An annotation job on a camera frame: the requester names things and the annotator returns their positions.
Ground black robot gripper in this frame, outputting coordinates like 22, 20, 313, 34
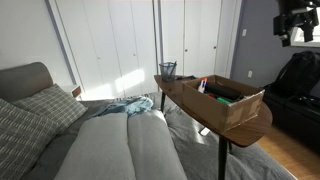
273, 7, 320, 48

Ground green marker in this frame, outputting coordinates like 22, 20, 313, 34
215, 96, 234, 105

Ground open cardboard box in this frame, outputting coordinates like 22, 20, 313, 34
181, 74, 266, 134

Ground white marker with red cap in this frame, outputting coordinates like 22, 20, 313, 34
197, 77, 208, 94

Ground black backpack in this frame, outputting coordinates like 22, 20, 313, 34
269, 50, 320, 99

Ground black bench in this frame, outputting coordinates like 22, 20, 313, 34
263, 83, 320, 151

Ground black pouch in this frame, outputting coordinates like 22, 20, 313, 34
204, 81, 245, 102

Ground blue pen in cup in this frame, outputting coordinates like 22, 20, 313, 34
168, 60, 178, 78

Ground black mesh pencil cup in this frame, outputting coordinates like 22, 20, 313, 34
158, 61, 178, 83

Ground black table leg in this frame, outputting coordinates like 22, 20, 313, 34
160, 91, 167, 113
217, 135, 230, 180

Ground white closet doors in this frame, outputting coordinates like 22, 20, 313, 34
54, 0, 239, 99

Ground light blue cloth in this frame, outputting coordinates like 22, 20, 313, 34
90, 95, 155, 118

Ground grey plaid pillow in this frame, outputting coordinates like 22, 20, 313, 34
11, 83, 89, 135

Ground grey sofa backrest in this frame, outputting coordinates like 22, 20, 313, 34
0, 61, 54, 103

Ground grey dashed pattern pillow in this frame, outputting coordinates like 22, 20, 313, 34
0, 97, 60, 180

